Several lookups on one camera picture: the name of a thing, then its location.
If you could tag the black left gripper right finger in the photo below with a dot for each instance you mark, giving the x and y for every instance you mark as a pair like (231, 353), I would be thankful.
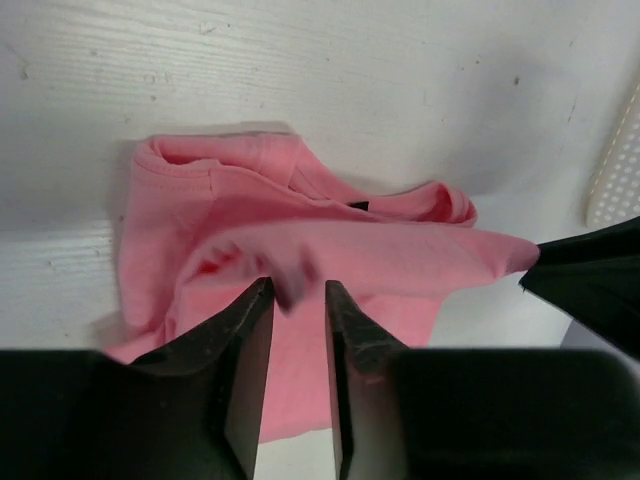
(366, 426)

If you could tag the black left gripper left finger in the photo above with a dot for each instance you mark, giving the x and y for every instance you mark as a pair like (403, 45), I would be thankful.
(192, 408)

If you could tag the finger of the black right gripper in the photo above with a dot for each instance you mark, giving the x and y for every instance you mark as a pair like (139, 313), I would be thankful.
(593, 278)

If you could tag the white perforated plastic basket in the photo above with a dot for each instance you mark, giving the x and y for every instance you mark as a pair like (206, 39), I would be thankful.
(614, 193)

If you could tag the pink t-shirt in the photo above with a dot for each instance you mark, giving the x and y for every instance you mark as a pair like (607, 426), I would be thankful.
(207, 216)

